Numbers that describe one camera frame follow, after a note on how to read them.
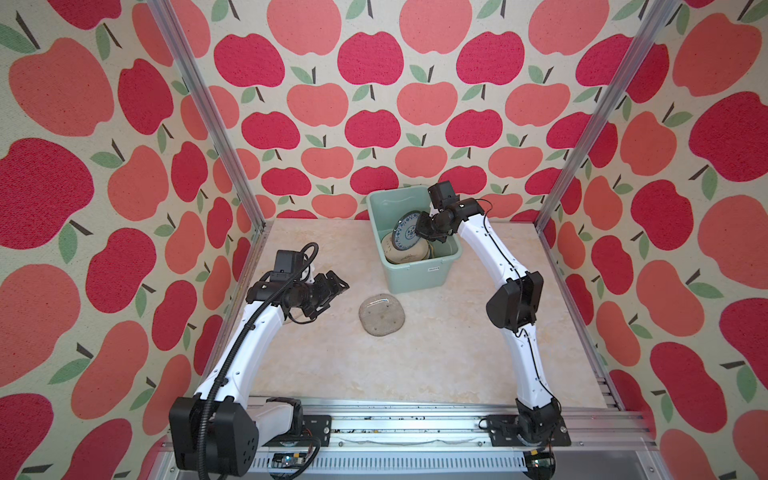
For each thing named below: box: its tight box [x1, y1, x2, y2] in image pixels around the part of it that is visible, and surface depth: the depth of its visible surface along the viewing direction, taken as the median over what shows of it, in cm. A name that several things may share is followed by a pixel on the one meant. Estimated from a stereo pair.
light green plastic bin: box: [366, 186, 463, 294], surface depth 103 cm
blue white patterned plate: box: [392, 210, 421, 251], surface depth 103 cm
